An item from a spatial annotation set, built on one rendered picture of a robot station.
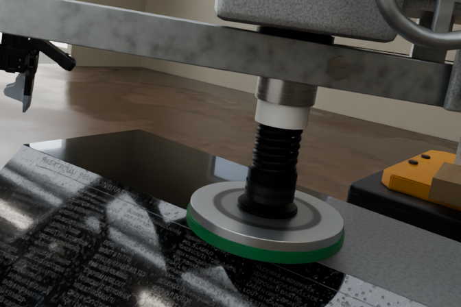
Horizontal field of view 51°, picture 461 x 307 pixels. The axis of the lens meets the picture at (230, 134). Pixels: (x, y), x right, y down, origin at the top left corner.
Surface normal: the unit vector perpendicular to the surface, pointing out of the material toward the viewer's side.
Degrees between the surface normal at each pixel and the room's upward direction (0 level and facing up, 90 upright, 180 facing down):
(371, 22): 90
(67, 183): 45
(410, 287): 0
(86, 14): 90
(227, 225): 0
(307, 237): 0
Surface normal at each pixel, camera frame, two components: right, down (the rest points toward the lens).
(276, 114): -0.33, 0.17
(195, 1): -0.60, 0.10
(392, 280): 0.14, -0.97
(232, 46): -0.04, 0.22
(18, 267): -0.29, -0.60
